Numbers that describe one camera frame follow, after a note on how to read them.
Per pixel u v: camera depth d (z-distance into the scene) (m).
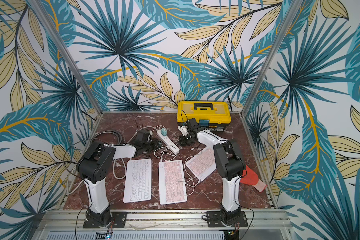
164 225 0.73
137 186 0.84
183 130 0.90
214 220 0.73
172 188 0.84
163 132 1.01
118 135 1.04
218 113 0.98
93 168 0.52
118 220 0.73
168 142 1.00
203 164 0.93
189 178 0.87
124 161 0.92
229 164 0.53
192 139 0.76
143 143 0.82
